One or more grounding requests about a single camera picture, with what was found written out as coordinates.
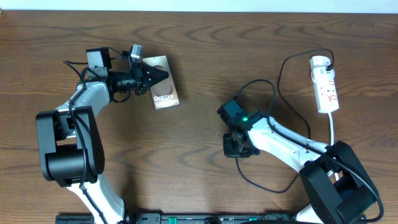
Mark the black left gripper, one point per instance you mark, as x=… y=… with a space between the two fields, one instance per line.
x=138 y=78

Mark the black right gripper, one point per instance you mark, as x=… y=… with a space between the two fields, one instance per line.
x=229 y=152

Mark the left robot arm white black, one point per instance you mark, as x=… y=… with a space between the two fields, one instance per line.
x=70 y=148

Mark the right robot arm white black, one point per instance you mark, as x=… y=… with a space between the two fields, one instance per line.
x=338 y=187

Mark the white charger adapter plug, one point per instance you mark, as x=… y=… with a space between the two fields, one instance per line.
x=319 y=61

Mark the white power strip red switches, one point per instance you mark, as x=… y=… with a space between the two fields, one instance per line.
x=325 y=90

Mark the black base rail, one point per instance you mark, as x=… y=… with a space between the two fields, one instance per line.
x=155 y=218

